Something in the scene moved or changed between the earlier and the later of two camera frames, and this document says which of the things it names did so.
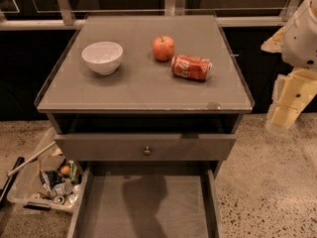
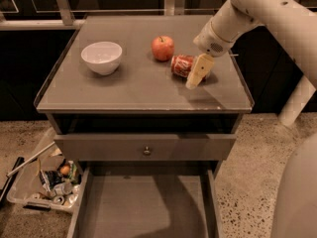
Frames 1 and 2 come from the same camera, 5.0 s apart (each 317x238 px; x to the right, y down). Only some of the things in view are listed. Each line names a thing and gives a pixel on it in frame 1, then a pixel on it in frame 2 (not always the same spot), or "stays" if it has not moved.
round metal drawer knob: x=147 y=151 stays
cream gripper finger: x=292 y=93 -> x=213 y=45
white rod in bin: x=48 y=147 stays
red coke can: x=192 y=67 stays
